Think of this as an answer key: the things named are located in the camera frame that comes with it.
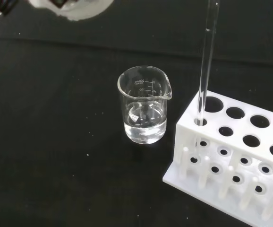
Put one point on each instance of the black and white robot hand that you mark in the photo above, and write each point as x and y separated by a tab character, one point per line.
79	9

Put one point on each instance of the white test tube rack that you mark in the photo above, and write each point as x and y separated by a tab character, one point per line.
242	127

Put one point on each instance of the black bench cloth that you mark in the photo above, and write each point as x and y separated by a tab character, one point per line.
56	118

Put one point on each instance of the clear glass beaker with water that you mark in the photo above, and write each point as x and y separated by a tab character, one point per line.
146	134

